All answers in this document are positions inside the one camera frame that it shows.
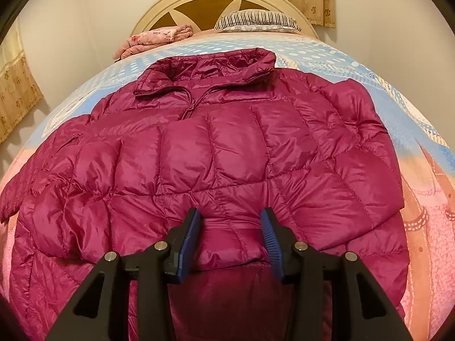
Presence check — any magenta puffer jacket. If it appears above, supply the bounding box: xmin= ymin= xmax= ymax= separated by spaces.
xmin=1 ymin=48 xmax=409 ymax=340

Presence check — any pink and blue bedspread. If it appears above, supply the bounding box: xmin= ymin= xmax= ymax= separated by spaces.
xmin=2 ymin=32 xmax=454 ymax=340

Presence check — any beige curtain side window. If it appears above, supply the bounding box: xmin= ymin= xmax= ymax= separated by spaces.
xmin=0 ymin=19 xmax=43 ymax=142

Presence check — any folded pink floral blanket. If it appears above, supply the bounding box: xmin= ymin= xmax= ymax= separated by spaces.
xmin=113 ymin=25 xmax=194 ymax=60

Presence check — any striped pillow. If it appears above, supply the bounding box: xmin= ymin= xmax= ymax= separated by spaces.
xmin=214 ymin=9 xmax=301 ymax=32

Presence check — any cream arched headboard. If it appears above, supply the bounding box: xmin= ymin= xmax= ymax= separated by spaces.
xmin=132 ymin=0 xmax=318 ymax=39

